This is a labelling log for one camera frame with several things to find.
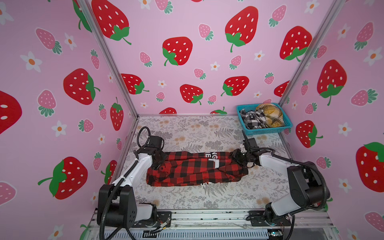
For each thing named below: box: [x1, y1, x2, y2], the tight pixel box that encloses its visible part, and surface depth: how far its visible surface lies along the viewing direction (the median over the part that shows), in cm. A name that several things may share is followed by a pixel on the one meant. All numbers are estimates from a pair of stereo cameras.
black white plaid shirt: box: [240, 109, 267, 130], surface depth 109 cm
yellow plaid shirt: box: [256, 103, 285, 128], surface depth 109 cm
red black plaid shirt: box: [146, 151, 249, 187], surface depth 89 cm
